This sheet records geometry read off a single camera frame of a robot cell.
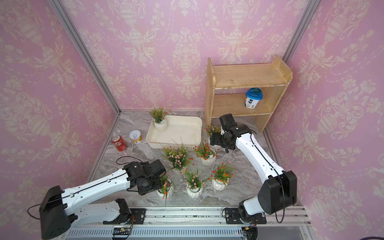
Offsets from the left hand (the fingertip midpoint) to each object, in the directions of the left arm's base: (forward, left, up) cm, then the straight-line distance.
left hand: (159, 190), depth 76 cm
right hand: (+23, -31, +11) cm, 40 cm away
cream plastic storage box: (+44, -11, -6) cm, 45 cm away
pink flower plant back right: (+32, -29, +10) cm, 45 cm away
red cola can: (+27, +29, +2) cm, 40 cm away
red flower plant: (+1, -4, +1) cm, 4 cm away
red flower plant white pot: (+18, -25, +6) cm, 31 cm away
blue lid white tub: (+46, -52, +25) cm, 74 cm away
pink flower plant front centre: (0, -18, +8) cm, 20 cm away
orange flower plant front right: (+5, -31, +6) cm, 32 cm away
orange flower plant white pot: (+47, +7, +8) cm, 48 cm away
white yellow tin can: (+34, +21, -1) cm, 41 cm away
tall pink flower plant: (+15, -9, +9) cm, 20 cm away
